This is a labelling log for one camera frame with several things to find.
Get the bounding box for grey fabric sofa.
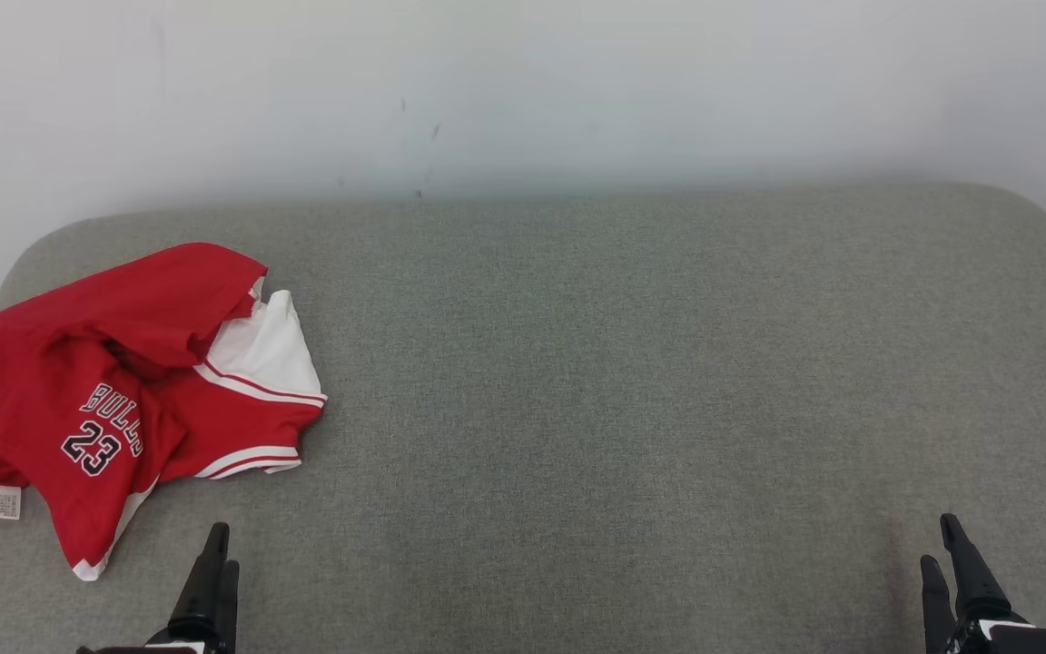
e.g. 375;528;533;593
0;182;1046;654

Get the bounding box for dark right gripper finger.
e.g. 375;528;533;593
921;556;957;654
941;514;1012;623

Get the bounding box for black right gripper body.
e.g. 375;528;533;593
948;615;1046;654

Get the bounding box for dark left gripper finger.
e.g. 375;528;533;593
214;560;240;654
169;522;231;639

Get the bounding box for red Bulls jersey white sleeves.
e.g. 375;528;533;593
0;242;329;524

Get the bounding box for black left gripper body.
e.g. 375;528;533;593
78;631;215;654

